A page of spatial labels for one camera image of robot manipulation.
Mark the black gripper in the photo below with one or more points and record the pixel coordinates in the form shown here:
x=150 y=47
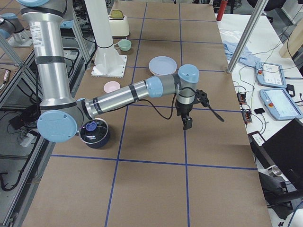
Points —
x=184 y=109

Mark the blue plate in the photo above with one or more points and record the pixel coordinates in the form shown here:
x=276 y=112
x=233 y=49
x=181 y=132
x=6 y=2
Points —
x=162 y=62

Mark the cream plate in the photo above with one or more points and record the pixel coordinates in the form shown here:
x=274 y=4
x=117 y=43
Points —
x=162 y=71

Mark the pink bowl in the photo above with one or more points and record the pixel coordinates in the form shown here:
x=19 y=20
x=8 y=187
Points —
x=111 y=86

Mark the dark blue pot with lid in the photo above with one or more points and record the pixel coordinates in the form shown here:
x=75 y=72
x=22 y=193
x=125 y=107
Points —
x=94 y=133

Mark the upper teach pendant tablet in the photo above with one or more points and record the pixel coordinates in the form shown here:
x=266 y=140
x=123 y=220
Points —
x=270 y=75

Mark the teach pendant tablet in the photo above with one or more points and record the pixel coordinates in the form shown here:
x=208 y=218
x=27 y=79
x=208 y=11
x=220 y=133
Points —
x=270 y=75
x=280 y=104

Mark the lower teach pendant tablet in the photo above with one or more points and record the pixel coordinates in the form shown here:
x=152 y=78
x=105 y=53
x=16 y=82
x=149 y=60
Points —
x=280 y=104

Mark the green bowl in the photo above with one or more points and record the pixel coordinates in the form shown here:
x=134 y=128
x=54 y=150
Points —
x=124 y=45

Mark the clear plastic bag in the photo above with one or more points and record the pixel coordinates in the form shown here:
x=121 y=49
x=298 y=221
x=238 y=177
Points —
x=230 y=35

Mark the cream toaster with bread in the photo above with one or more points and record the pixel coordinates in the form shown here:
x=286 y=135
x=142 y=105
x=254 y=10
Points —
x=118 y=23

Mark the red bottle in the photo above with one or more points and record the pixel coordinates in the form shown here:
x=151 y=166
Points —
x=221 y=10

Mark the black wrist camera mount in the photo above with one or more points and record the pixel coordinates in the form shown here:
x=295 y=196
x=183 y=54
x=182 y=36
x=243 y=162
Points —
x=201 y=97

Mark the white camera stand pillar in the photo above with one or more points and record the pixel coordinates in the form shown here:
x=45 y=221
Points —
x=108 y=62

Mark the aluminium frame post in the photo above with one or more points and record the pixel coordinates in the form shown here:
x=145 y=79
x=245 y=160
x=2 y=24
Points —
x=259 y=8

